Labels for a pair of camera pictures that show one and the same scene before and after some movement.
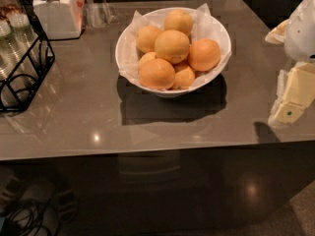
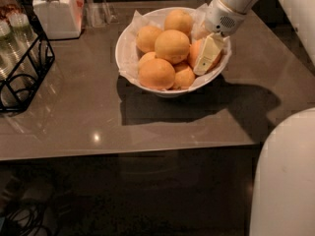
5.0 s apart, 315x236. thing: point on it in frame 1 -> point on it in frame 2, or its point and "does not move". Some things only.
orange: (205, 54) does not move
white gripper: (301, 33) -> (220, 20)
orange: (171, 46) does not move
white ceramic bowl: (174, 51) does not move
